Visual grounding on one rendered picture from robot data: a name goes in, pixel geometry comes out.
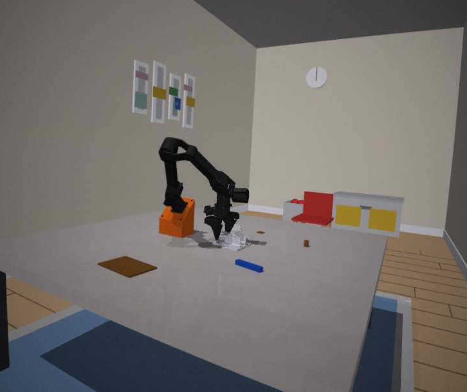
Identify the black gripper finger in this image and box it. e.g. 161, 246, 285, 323
223, 220, 237, 233
208, 224, 223, 240

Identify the blue rectangular bar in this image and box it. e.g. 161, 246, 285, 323
235, 260, 263, 272

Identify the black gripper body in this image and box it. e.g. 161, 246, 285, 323
205, 202, 239, 226

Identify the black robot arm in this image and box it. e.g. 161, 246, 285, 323
158, 137, 249, 214

